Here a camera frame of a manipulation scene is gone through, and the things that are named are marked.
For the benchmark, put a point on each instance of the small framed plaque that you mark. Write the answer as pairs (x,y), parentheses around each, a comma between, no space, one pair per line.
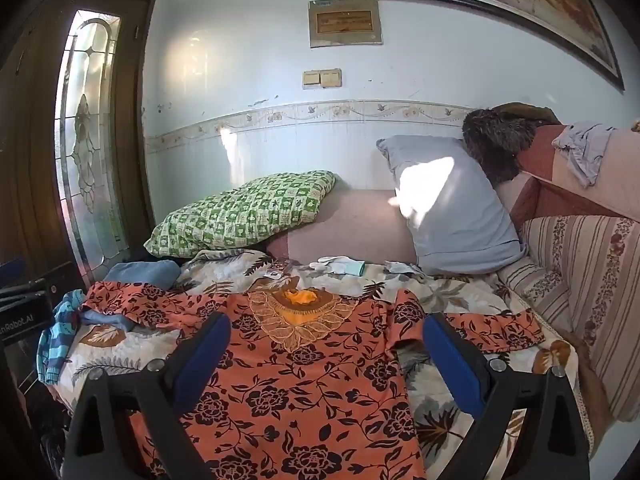
(345,22)

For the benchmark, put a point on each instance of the stained glass window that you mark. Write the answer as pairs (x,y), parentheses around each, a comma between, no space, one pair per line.
(90,150)

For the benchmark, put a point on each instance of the brown cloth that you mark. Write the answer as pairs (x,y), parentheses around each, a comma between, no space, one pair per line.
(530,110)

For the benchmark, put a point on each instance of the lilac garment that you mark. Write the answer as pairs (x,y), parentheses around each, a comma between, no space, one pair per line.
(582,147)

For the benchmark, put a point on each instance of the stained glass door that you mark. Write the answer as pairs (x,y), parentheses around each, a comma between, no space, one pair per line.
(30,135)

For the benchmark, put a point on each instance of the blue pillow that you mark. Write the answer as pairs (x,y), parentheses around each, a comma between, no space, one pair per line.
(142,275)

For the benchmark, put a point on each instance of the orange black floral shirt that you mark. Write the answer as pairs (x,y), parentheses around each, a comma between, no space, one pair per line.
(300,390)

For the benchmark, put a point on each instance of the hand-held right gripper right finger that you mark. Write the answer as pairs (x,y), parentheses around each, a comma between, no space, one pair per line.
(452,365)

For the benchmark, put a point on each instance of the green checkered pillow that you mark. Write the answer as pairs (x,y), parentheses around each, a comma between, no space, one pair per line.
(240,215)

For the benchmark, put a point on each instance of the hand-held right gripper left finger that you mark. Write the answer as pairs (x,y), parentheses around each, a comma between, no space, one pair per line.
(202,355)

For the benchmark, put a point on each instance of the light grey pillow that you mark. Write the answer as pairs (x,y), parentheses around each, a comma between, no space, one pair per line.
(460,230)

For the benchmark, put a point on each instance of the blue striped garment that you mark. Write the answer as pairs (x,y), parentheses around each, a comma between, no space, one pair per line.
(57,340)

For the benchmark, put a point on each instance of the small white tag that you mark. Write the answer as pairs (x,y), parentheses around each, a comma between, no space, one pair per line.
(275,272)

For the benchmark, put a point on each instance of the cream leaf print blanket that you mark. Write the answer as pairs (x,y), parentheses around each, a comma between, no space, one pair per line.
(450,300)

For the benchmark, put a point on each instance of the beige light switch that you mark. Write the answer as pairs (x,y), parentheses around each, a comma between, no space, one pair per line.
(331,77)
(311,78)

